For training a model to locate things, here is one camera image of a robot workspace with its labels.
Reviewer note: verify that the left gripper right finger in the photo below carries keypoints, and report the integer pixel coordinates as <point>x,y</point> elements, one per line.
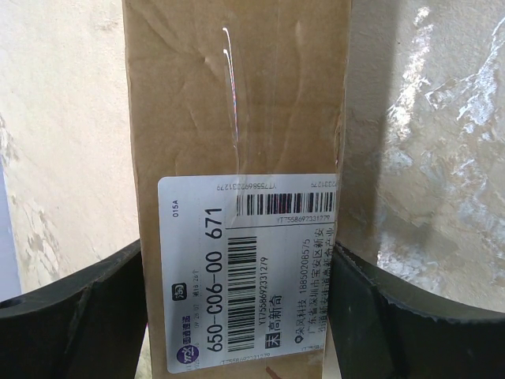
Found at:
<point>385,327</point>

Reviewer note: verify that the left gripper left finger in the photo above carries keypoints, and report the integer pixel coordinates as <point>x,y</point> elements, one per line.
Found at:
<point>86,325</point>

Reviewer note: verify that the brown cardboard express box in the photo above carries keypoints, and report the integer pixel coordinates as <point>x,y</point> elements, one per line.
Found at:
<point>236,119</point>

